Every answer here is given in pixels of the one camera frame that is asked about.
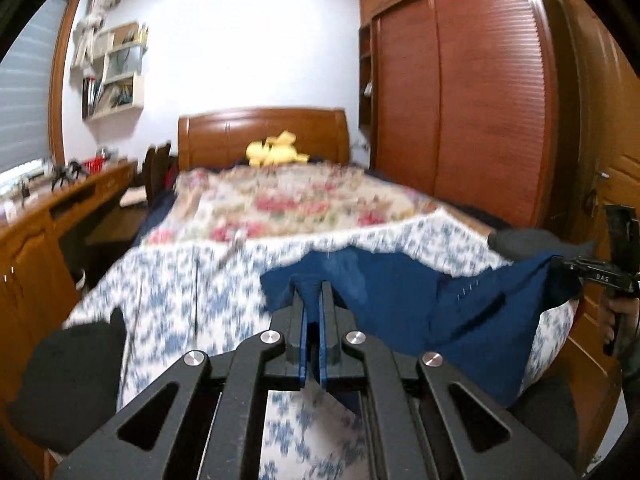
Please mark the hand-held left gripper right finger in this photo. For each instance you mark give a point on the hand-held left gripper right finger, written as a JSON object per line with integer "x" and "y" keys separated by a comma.
{"x": 326, "y": 320}

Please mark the wooden chair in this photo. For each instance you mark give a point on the wooden chair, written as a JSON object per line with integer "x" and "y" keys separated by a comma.
{"x": 157, "y": 170}

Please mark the wooden window frame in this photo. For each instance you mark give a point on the wooden window frame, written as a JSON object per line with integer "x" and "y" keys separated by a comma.
{"x": 57, "y": 85}

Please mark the wooden louvred wardrobe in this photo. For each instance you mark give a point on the wooden louvred wardrobe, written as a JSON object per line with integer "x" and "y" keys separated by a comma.
{"x": 475, "y": 100}

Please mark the wooden door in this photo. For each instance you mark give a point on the wooden door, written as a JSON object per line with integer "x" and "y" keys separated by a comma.
{"x": 605, "y": 110}

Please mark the person's right hand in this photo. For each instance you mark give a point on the person's right hand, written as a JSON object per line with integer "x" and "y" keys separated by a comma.
{"x": 631, "y": 325}

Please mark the tied beige curtain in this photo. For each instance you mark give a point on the tied beige curtain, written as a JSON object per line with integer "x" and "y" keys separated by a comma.
{"x": 95, "y": 25}

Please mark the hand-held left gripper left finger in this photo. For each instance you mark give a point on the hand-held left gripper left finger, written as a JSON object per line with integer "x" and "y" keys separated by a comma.
{"x": 300, "y": 320}

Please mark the row of books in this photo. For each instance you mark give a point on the row of books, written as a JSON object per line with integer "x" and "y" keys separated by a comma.
{"x": 105, "y": 95}

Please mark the rose floral blanket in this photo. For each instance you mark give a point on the rose floral blanket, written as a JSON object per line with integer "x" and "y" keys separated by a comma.
{"x": 300, "y": 200}

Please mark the blue floral bed sheet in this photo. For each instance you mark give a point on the blue floral bed sheet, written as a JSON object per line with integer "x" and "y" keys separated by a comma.
{"x": 170, "y": 290}

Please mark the white wall shelf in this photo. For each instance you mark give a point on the white wall shelf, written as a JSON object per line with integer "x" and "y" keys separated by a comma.
{"x": 137, "y": 95}

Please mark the yellow plush toy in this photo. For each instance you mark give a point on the yellow plush toy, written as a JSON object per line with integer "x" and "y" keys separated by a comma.
{"x": 275, "y": 152}

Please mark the wooden desk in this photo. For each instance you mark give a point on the wooden desk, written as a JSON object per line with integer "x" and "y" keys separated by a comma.
{"x": 30, "y": 240}

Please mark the black gadget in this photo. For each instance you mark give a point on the black gadget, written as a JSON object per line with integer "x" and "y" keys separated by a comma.
{"x": 70, "y": 172}

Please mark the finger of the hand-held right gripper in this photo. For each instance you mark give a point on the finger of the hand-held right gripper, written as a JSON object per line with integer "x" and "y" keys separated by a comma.
{"x": 587, "y": 269}

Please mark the wooden headboard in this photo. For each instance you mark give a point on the wooden headboard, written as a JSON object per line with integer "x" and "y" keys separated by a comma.
{"x": 220, "y": 135}

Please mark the red basket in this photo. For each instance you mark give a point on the red basket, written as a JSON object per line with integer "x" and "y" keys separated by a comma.
{"x": 94, "y": 164}

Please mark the grey window blind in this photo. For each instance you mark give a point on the grey window blind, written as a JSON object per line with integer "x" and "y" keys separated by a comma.
{"x": 22, "y": 100}

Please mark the navy blue blazer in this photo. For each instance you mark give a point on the navy blue blazer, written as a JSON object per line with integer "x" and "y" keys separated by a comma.
{"x": 400, "y": 310}

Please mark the dark grey folded clothes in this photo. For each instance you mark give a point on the dark grey folded clothes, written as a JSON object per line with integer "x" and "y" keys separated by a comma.
{"x": 535, "y": 245}

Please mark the black folded clothes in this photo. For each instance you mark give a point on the black folded clothes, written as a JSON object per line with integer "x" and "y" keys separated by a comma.
{"x": 70, "y": 385}

